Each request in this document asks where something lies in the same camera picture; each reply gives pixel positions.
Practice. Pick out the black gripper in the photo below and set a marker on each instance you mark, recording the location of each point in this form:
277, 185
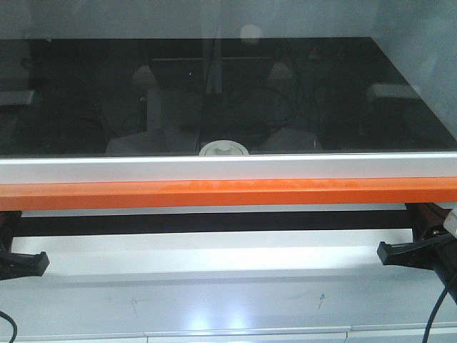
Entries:
427, 220

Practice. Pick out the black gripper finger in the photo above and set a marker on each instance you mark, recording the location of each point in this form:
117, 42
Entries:
15, 266

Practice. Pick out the orange sash handle bar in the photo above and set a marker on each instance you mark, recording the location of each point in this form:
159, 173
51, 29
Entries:
198, 193

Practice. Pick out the glass jar with white lid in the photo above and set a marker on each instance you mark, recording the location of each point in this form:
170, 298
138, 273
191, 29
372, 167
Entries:
223, 148

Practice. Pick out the glass fume hood sash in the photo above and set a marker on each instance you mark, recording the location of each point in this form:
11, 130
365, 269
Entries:
138, 110

